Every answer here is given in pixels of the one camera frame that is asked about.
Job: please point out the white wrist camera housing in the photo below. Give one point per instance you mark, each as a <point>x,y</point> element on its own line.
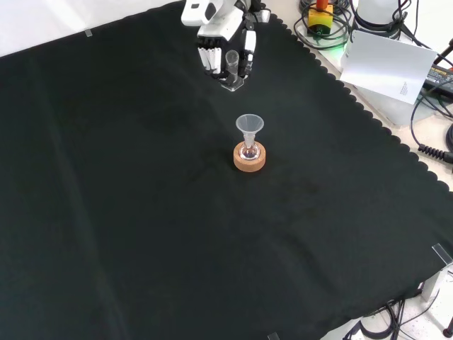
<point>194,12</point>

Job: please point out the pale board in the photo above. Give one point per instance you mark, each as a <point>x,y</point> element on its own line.
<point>385,63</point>

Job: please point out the clear glass graduated cylinder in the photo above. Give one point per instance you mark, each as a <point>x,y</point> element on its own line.
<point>231,58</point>

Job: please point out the clear plastic funnel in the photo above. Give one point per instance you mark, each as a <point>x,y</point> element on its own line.
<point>250,124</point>

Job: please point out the black scalloped cloth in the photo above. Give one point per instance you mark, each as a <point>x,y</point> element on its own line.
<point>141,212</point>

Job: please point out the clear round-bottom flask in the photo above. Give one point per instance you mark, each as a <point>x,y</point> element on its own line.
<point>250,153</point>

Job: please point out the clear tape strip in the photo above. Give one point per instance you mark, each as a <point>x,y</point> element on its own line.
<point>442,253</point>
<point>273,336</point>

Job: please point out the black tripod leg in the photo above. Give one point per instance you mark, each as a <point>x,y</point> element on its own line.
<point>444,53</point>

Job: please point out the black power adapter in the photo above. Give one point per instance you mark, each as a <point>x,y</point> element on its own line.
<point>440,78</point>

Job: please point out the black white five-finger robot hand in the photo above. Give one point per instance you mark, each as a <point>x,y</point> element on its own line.
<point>219,30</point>

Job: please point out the yellow stop button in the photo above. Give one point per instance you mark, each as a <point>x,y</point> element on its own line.
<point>320,19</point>

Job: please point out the grey tape piece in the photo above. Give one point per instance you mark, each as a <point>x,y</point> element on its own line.
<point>88,33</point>

